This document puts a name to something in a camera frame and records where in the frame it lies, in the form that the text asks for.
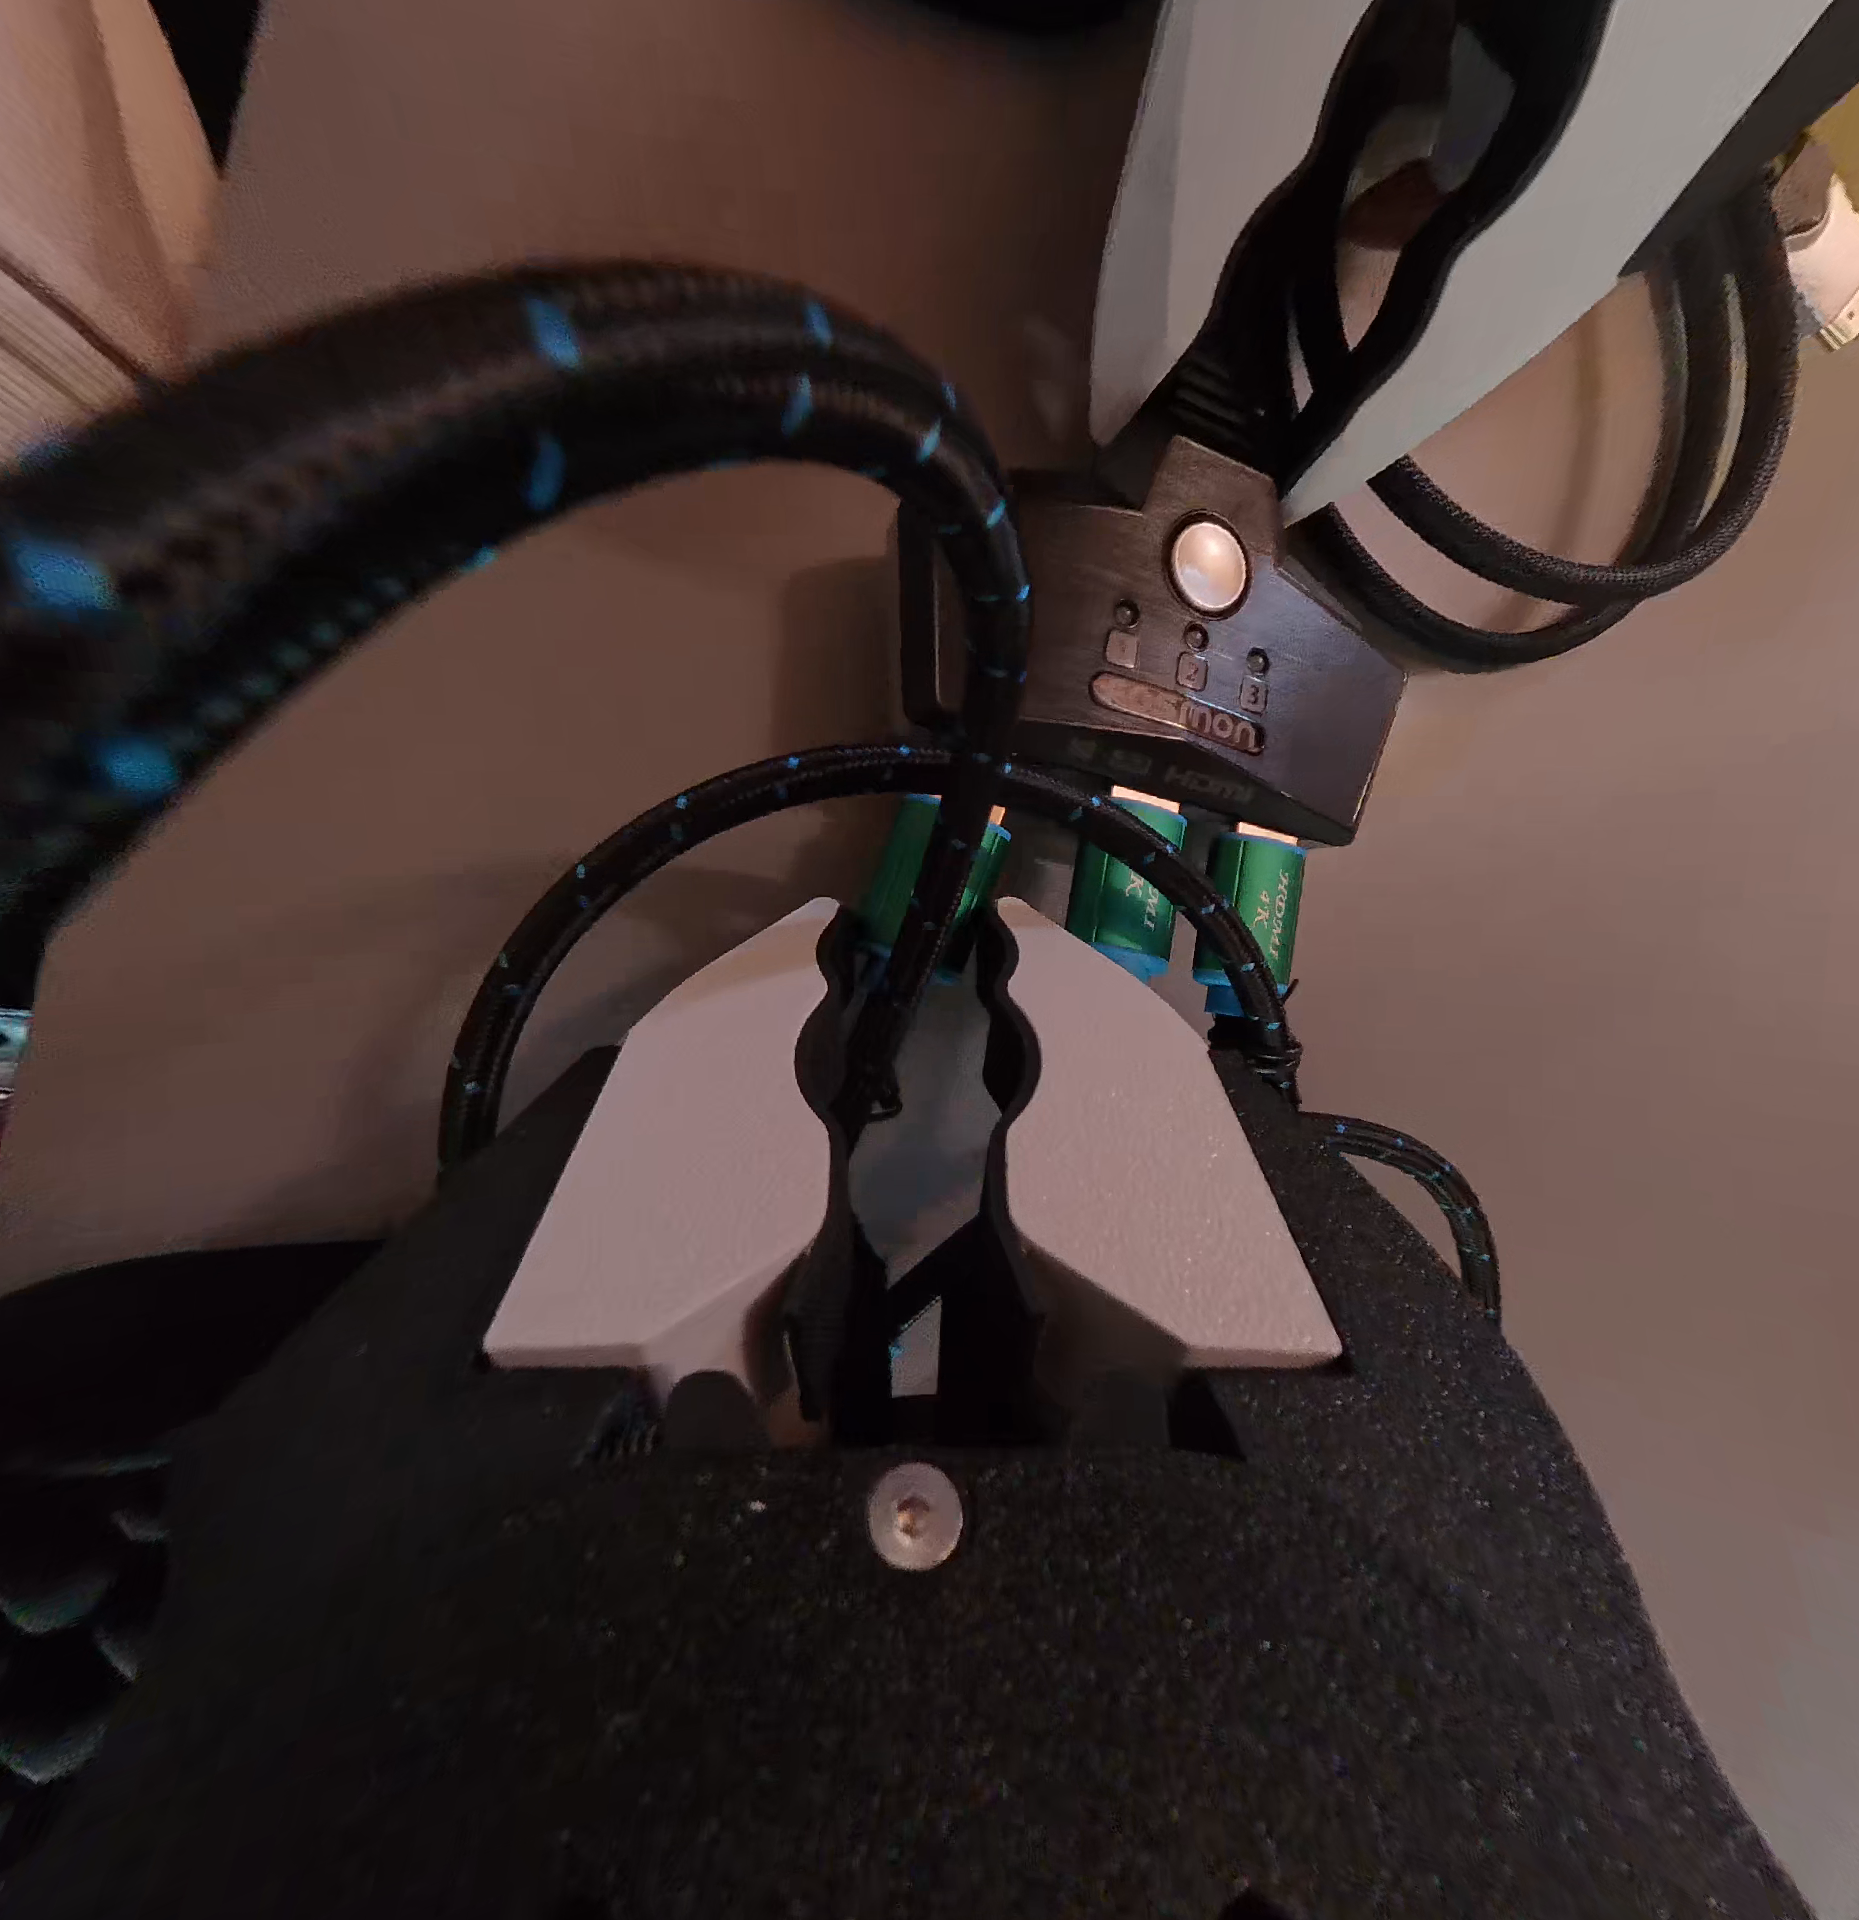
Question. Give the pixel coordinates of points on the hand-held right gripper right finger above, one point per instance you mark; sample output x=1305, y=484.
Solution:
x=1170, y=1199

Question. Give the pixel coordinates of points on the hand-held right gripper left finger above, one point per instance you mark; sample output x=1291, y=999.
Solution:
x=660, y=1199

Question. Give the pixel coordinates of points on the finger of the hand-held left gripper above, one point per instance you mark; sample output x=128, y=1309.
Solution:
x=1185, y=179
x=1589, y=150

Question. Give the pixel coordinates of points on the grey desk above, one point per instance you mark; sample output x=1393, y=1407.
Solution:
x=1618, y=1052

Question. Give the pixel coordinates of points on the black wrist rest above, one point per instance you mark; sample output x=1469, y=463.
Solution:
x=59, y=1350

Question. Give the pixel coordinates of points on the person's white hoodie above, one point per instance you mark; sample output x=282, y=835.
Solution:
x=59, y=227

